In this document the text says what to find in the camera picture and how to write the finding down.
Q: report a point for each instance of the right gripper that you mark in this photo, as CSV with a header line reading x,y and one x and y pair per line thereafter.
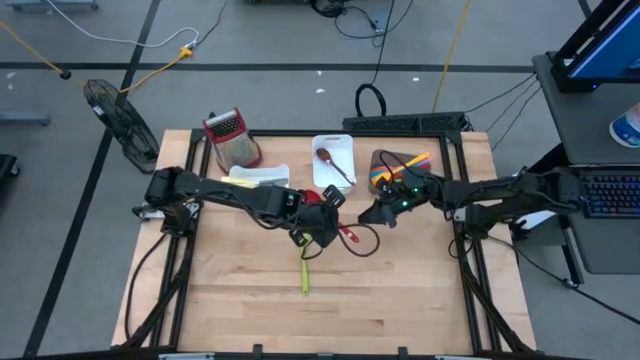
x,y
405,190

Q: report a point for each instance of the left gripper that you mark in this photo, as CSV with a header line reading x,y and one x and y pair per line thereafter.
x,y
320,222

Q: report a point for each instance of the brown wooden spoon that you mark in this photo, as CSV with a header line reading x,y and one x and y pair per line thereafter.
x,y
323,155

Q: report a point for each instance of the yellow silicone spatula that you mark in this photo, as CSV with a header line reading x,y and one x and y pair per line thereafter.
x,y
417,160

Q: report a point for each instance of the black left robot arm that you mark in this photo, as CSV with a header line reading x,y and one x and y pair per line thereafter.
x,y
225,192

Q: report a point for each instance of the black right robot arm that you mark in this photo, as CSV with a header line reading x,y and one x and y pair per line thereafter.
x,y
500,192

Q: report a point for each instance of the grey translucent plastic bin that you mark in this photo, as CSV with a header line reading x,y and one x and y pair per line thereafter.
x,y
395,157

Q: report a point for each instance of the lime green silicone spoon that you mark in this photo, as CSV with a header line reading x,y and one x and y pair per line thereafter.
x,y
305,277

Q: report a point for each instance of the white plastic bin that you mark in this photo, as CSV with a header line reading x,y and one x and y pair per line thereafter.
x,y
345,145
260,172

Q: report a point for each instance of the black perforated metal box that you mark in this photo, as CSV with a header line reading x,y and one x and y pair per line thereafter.
x,y
400,122

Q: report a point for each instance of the black floor fan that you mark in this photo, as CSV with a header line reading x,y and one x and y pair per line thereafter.
x,y
125,130

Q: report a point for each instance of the grey side desk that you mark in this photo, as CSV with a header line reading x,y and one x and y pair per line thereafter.
x,y
575,130

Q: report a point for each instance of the black backlit keyboard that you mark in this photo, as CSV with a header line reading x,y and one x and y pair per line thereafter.
x,y
610,195

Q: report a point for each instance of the black monitor stand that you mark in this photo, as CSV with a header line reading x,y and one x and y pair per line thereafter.
x,y
565,75

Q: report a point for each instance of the white blue wipes canister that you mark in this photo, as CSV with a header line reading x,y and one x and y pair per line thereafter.
x,y
627,130

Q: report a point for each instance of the computer monitor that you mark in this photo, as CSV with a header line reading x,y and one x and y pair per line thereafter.
x,y
610,50

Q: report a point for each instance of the grey metal desk foot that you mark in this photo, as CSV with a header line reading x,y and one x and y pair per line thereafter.
x,y
25,118
50,5

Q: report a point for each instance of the black chair wheel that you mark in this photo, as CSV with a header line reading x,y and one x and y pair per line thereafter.
x,y
7,167

